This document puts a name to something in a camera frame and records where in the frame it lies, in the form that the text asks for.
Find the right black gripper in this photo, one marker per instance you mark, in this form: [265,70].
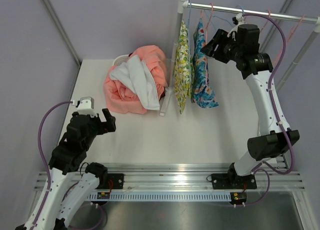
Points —
[220,38]

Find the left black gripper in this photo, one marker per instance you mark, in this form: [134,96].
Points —
[105,127]

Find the pink skirt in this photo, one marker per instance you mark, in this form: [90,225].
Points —
[118,104]

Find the yellow lemon print skirt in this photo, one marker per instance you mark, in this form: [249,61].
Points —
[183,69]

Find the white skirt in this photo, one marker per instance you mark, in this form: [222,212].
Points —
[119,75]

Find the blue floral skirt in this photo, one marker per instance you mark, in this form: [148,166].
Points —
[202,93]

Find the red plaid skirt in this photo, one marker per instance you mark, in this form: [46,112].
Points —
[146,79]

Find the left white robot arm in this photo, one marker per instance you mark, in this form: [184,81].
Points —
[56,207]

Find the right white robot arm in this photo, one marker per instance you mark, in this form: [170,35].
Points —
[276,136]

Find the pink hanger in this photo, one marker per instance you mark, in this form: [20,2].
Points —
[266,22]
[288,39]
[207,21]

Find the blue hanger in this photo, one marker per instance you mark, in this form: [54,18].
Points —
[222,17]
[188,23]

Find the blue hanger leftmost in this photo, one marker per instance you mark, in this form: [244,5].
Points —
[188,23]

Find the pink hanger rightmost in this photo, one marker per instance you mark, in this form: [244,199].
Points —
[288,39]

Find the white metal clothes rack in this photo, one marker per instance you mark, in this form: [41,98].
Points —
[184,4]

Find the white perforated plastic basket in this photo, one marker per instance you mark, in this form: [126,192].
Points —
[120,59]

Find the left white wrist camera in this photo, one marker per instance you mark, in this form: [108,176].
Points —
[85,106]

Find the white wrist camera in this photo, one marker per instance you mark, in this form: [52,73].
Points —
[85,106]
[238,20]

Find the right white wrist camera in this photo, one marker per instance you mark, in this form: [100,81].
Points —
[238,20]

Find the white slotted cable duct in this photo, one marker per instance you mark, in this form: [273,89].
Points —
[162,196]

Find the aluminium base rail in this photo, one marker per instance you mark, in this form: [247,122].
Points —
[186,178]

